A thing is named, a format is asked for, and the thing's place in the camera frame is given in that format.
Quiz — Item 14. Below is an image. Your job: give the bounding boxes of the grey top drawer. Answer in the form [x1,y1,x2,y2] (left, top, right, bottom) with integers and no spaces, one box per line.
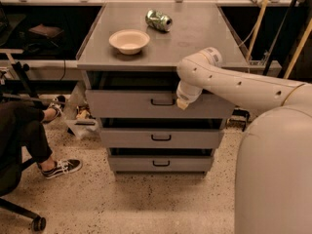
[86,71,234,119]

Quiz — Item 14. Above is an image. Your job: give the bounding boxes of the grey drawer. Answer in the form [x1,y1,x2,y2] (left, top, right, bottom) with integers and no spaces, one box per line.
[100,118,224,149]
[86,71,234,119]
[108,148,214,173]

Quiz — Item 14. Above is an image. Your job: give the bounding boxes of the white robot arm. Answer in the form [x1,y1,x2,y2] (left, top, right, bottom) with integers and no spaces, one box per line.
[176,47,312,234]

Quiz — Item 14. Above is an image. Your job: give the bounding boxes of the grey drawer cabinet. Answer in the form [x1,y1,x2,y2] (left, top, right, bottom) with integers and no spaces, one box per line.
[76,2,250,177]

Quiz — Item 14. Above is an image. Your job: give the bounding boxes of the grey middle drawer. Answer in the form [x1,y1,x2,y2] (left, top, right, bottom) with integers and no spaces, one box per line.
[100,118,224,149]

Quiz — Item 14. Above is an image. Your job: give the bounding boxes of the grey bottom drawer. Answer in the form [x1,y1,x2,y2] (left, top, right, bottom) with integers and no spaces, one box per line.
[108,148,214,173]

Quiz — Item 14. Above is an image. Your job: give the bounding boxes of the white paper bowl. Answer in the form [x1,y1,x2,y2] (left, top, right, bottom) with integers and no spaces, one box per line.
[109,29,150,55]

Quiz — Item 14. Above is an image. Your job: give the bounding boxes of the crushed green soda can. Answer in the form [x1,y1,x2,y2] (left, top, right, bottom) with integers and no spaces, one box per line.
[145,9,173,32]

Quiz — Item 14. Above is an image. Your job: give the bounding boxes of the black white sneaker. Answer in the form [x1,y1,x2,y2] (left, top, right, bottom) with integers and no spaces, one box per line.
[42,159,82,179]

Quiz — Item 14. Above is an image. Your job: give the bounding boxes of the dark box on shelf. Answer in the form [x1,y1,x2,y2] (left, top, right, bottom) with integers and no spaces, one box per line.
[28,24,63,39]

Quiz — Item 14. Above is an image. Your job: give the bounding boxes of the seated person black trousers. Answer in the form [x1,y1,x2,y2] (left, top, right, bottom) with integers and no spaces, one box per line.
[0,101,59,172]

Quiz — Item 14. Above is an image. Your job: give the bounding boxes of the black office chair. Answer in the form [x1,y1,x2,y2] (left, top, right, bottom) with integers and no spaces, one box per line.
[0,154,46,232]

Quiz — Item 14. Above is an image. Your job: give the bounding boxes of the wooden stick frame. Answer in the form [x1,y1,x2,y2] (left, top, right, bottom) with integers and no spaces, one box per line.
[246,0,312,79]

